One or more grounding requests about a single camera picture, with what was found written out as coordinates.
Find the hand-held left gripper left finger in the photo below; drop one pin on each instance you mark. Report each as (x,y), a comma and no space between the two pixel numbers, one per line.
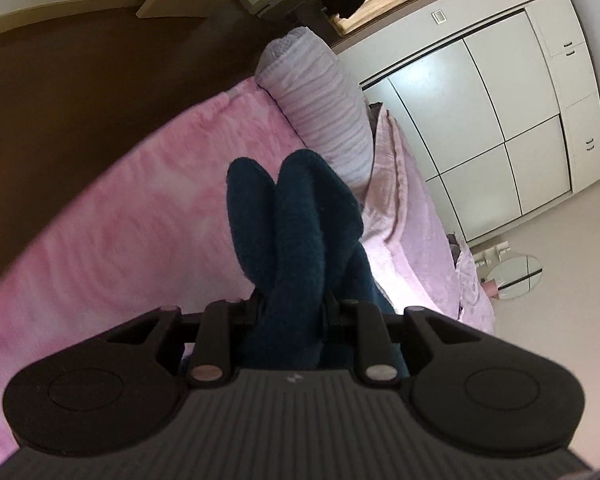
(216,341)

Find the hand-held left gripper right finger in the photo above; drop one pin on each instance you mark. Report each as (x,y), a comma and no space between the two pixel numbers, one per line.
(369,341)

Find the dark teal fleece garment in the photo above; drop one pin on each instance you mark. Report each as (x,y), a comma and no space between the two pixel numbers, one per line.
(300,240)

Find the light pink quilt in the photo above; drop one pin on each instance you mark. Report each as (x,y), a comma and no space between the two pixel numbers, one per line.
(405,210)

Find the pink fluffy blanket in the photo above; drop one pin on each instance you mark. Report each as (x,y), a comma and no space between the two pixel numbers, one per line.
(110,240)

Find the small white stand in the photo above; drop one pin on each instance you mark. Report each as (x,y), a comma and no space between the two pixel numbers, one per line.
(491,255)

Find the round mirror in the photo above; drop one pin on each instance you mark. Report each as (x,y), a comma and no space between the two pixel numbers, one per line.
(516,276)

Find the striped lilac pillow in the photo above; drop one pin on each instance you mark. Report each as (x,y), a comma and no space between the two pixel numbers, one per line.
(320,105)

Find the white wardrobe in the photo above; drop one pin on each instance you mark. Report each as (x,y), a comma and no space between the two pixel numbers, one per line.
(485,110)

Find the white wall switch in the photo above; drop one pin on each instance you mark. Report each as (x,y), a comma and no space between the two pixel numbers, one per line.
(439,16)

